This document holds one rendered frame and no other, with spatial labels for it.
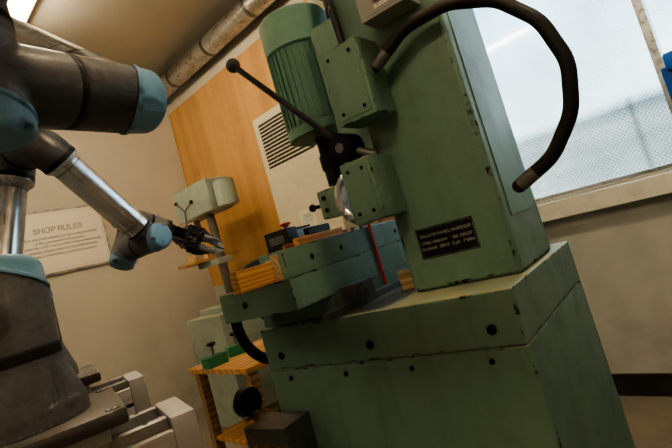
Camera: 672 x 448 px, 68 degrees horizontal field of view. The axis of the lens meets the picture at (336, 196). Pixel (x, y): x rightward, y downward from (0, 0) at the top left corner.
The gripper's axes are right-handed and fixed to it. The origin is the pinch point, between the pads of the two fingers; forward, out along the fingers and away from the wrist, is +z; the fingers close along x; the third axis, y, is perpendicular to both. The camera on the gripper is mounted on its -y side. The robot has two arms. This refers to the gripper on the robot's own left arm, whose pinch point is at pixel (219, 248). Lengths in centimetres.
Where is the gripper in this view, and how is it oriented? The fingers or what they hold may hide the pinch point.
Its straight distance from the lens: 175.0
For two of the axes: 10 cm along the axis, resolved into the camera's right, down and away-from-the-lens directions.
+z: 8.1, 3.3, 4.8
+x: 2.1, -9.3, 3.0
